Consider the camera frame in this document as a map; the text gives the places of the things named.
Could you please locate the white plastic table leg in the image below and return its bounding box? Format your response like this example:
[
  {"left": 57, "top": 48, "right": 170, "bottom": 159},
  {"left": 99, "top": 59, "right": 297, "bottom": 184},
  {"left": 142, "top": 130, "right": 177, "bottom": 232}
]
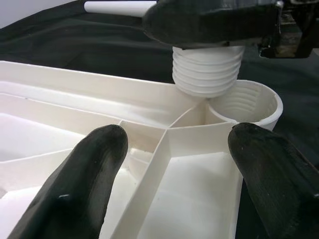
[
  {"left": 84, "top": 0, "right": 157, "bottom": 12},
  {"left": 171, "top": 46, "right": 245, "bottom": 98}
]

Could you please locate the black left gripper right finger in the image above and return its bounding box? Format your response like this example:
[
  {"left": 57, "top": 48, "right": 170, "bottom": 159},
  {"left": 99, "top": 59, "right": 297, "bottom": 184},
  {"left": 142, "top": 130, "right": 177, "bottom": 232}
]
[{"left": 228, "top": 122, "right": 319, "bottom": 239}]

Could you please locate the white plastic table top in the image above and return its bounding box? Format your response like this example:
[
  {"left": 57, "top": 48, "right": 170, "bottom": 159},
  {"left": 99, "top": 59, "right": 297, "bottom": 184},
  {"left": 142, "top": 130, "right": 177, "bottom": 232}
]
[{"left": 0, "top": 60, "right": 285, "bottom": 239}]

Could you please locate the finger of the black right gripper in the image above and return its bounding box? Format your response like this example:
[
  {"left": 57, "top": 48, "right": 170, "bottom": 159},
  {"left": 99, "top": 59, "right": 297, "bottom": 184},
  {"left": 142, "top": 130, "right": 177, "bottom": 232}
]
[{"left": 144, "top": 0, "right": 277, "bottom": 49}]

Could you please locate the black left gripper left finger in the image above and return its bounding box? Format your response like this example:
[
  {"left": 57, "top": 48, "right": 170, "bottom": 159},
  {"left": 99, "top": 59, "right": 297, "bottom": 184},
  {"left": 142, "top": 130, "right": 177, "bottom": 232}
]
[{"left": 7, "top": 124, "right": 129, "bottom": 239}]

